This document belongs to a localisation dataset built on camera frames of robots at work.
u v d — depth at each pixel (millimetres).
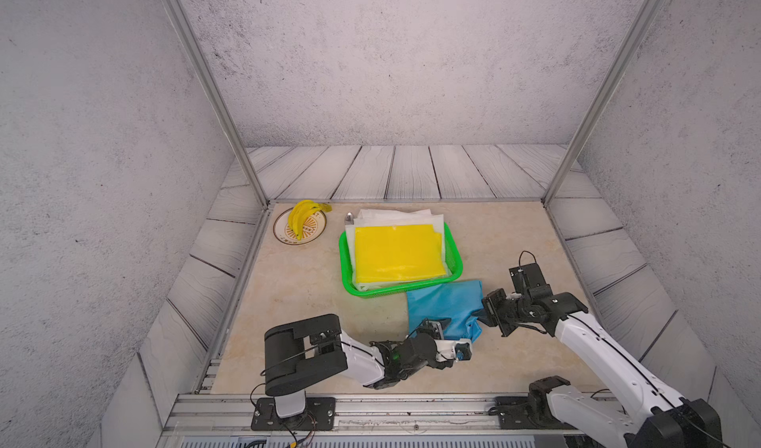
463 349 673
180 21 752
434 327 738
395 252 963
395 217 1016
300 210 1107
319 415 729
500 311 697
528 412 724
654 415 394
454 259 924
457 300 845
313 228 1116
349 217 1127
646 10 741
